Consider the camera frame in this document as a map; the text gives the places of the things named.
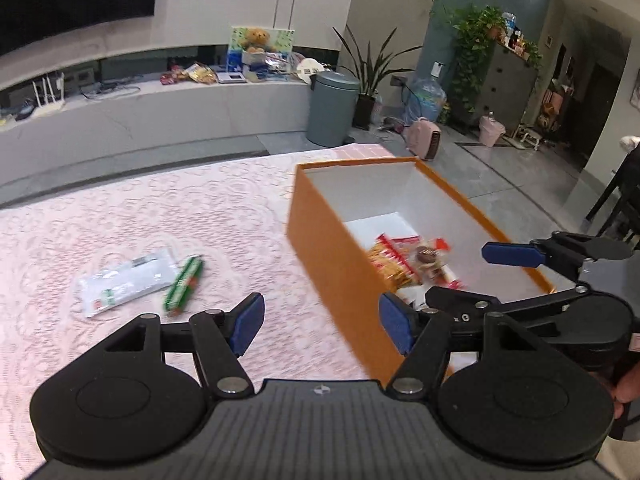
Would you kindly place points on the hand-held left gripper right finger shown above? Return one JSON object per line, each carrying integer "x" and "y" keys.
{"x": 395, "y": 322}

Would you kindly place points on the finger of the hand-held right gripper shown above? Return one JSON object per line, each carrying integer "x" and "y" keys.
{"x": 512, "y": 254}
{"x": 450, "y": 300}

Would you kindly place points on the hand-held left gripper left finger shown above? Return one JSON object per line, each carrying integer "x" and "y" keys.
{"x": 247, "y": 322}

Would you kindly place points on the brown round snack packet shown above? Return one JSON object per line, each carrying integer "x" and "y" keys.
{"x": 426, "y": 256}

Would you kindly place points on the small red snack packet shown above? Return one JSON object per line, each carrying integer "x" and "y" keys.
{"x": 441, "y": 244}

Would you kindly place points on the red yellow snack packet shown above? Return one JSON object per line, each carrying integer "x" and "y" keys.
{"x": 392, "y": 260}

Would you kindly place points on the green stick snack packet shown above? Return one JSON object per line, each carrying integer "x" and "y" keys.
{"x": 184, "y": 285}

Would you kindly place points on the orange cardboard box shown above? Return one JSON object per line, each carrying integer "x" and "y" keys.
{"x": 325, "y": 240}

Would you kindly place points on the white snack packet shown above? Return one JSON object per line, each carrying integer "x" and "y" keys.
{"x": 125, "y": 280}

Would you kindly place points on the person's right hand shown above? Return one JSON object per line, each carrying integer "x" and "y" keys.
{"x": 629, "y": 390}

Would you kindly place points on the small white step stool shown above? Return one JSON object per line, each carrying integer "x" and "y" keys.
{"x": 529, "y": 139}

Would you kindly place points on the dark wooden chair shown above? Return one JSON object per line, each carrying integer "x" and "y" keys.
{"x": 620, "y": 195}

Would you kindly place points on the pink plastic bucket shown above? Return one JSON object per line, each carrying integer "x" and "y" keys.
{"x": 491, "y": 131}

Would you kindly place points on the pink space heater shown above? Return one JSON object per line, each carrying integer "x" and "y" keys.
{"x": 425, "y": 140}

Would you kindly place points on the lace patterned blanket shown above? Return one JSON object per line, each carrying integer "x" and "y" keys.
{"x": 150, "y": 210}

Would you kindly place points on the grey drawer cabinet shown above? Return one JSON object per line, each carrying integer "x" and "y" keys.
{"x": 507, "y": 90}

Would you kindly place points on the blue water jug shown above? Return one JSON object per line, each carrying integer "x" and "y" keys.
{"x": 425, "y": 100}

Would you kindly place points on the bottles on cabinet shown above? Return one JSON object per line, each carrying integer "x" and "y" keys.
{"x": 515, "y": 35}

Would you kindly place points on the grey round trash bin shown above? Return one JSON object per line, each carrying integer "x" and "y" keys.
{"x": 330, "y": 110}

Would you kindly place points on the leafy pothos plant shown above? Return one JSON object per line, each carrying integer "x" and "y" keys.
{"x": 472, "y": 30}

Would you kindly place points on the grey tv bench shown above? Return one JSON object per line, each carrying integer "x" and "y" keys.
{"x": 150, "y": 115}

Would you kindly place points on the potted long-leaf plant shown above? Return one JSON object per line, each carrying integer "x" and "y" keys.
{"x": 370, "y": 70}

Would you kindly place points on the snack bags on bench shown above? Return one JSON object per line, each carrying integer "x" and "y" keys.
{"x": 192, "y": 74}

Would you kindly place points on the blue boxes clutter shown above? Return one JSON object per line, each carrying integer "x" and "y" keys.
{"x": 260, "y": 65}

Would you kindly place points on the white cap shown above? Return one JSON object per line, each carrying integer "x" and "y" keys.
{"x": 309, "y": 69}

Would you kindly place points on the brown teddy bear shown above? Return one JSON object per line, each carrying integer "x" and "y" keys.
{"x": 256, "y": 40}

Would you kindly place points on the green picture card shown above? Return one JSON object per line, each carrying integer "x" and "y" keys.
{"x": 285, "y": 40}

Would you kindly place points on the white wifi router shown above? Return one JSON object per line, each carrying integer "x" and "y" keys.
{"x": 47, "y": 97}

